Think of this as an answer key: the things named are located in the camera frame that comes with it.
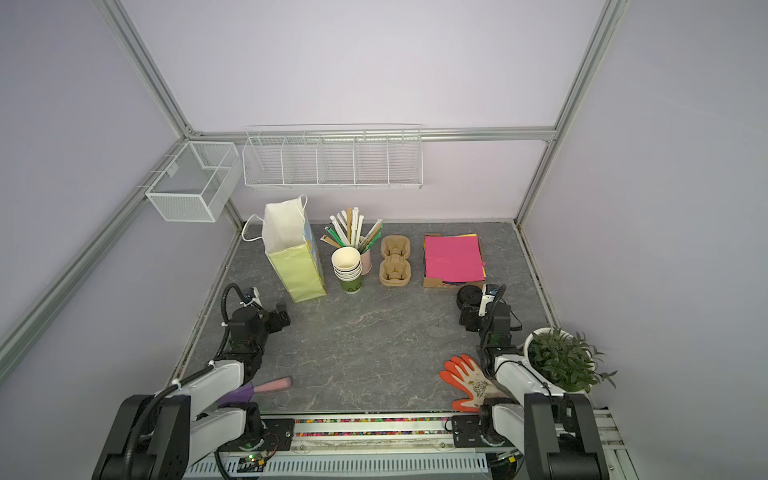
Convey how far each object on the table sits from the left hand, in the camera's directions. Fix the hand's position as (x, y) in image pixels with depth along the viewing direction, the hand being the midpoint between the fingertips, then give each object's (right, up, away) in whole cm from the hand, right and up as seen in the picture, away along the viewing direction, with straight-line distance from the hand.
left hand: (271, 308), depth 90 cm
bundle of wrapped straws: (+21, +24, +10) cm, 34 cm away
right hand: (+64, 0, 0) cm, 64 cm away
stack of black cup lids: (+61, +3, +4) cm, 61 cm away
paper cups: (+23, +12, 0) cm, 26 cm away
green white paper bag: (+10, +18, -10) cm, 23 cm away
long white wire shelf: (+17, +49, +10) cm, 53 cm away
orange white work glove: (+59, -18, -9) cm, 63 cm away
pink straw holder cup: (+28, +14, +12) cm, 33 cm away
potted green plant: (+77, -7, -22) cm, 80 cm away
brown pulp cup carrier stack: (+38, +11, +12) cm, 42 cm away
